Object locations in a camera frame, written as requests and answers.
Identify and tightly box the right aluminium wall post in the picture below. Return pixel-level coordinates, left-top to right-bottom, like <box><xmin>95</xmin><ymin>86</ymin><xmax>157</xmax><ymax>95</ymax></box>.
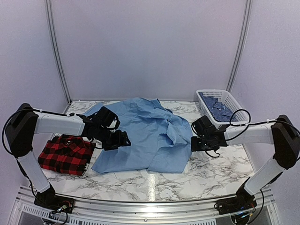
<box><xmin>226</xmin><ymin>0</ymin><xmax>253</xmax><ymax>92</ymax></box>

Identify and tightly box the white plastic basket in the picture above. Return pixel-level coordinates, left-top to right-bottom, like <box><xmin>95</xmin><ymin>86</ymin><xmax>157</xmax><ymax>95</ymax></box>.
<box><xmin>196</xmin><ymin>89</ymin><xmax>249</xmax><ymax>128</ymax></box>

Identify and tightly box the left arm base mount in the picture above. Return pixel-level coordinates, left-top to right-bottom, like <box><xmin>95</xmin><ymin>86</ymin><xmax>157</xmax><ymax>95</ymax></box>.
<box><xmin>34</xmin><ymin>195</ymin><xmax>75</xmax><ymax>214</ymax></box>

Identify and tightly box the red black plaid shirt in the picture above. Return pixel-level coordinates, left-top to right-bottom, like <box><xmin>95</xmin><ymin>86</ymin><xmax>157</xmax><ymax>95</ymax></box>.
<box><xmin>37</xmin><ymin>135</ymin><xmax>96</xmax><ymax>176</ymax></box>

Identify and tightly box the blue patterned shirt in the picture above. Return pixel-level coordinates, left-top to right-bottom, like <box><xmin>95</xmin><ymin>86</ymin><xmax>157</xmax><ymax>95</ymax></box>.
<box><xmin>200</xmin><ymin>92</ymin><xmax>234</xmax><ymax>122</ymax></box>

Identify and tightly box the left aluminium wall post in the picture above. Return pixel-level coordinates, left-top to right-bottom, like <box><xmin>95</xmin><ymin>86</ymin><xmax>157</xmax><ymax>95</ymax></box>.
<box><xmin>45</xmin><ymin>0</ymin><xmax>72</xmax><ymax>104</ymax></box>

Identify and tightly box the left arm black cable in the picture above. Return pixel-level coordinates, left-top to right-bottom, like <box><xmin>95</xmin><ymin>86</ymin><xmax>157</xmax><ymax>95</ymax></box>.
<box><xmin>1</xmin><ymin>109</ymin><xmax>36</xmax><ymax>155</ymax></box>

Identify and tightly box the aluminium front frame rail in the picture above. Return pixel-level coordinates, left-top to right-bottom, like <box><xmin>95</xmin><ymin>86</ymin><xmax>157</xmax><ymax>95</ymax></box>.
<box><xmin>14</xmin><ymin>195</ymin><xmax>277</xmax><ymax>225</ymax></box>

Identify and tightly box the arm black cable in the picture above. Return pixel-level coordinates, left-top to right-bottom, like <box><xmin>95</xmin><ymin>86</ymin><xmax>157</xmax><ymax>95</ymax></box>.
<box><xmin>229</xmin><ymin>108</ymin><xmax>277</xmax><ymax>127</ymax></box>
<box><xmin>1</xmin><ymin>109</ymin><xmax>36</xmax><ymax>155</ymax></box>

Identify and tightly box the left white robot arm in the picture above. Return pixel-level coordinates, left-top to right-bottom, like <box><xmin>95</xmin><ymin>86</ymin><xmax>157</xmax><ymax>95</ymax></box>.
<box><xmin>2</xmin><ymin>103</ymin><xmax>131</xmax><ymax>209</ymax></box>

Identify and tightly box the aluminium wall post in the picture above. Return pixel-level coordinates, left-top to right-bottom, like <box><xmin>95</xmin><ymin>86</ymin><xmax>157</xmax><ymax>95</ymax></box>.
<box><xmin>226</xmin><ymin>0</ymin><xmax>253</xmax><ymax>92</ymax></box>
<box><xmin>45</xmin><ymin>0</ymin><xmax>72</xmax><ymax>104</ymax></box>

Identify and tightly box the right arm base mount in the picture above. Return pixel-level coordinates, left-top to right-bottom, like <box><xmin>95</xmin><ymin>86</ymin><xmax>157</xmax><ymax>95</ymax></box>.
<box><xmin>214</xmin><ymin>196</ymin><xmax>257</xmax><ymax>215</ymax></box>

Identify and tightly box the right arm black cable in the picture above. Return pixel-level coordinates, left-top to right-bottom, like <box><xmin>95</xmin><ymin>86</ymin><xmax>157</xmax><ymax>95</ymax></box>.
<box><xmin>229</xmin><ymin>108</ymin><xmax>277</xmax><ymax>127</ymax></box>

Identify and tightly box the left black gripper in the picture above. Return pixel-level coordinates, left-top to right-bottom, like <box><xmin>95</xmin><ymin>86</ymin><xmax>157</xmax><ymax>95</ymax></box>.
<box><xmin>96</xmin><ymin>126</ymin><xmax>131</xmax><ymax>150</ymax></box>

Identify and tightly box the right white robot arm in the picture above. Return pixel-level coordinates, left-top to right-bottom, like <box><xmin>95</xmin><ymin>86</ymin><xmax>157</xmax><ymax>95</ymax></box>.
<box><xmin>191</xmin><ymin>115</ymin><xmax>300</xmax><ymax>210</ymax></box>

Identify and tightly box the light blue long sleeve shirt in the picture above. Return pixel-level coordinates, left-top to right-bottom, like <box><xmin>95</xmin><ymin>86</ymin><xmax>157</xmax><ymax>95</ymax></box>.
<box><xmin>92</xmin><ymin>97</ymin><xmax>193</xmax><ymax>173</ymax></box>

